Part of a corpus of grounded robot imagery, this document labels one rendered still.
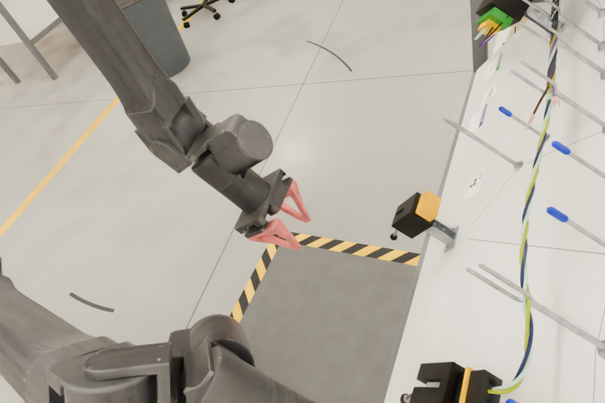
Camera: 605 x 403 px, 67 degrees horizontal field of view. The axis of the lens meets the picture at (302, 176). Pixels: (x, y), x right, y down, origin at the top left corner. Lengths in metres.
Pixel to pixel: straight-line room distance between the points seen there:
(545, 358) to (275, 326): 1.47
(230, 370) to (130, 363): 0.06
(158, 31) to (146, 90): 3.18
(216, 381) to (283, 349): 1.53
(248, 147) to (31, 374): 0.33
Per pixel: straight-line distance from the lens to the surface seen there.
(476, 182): 0.86
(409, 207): 0.76
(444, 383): 0.48
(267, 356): 1.87
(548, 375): 0.53
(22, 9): 5.06
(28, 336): 0.46
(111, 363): 0.34
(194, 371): 0.36
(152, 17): 3.73
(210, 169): 0.64
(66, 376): 0.36
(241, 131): 0.59
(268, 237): 0.71
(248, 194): 0.66
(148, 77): 0.59
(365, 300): 1.86
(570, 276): 0.56
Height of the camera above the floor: 1.59
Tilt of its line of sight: 42 degrees down
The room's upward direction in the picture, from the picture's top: 23 degrees counter-clockwise
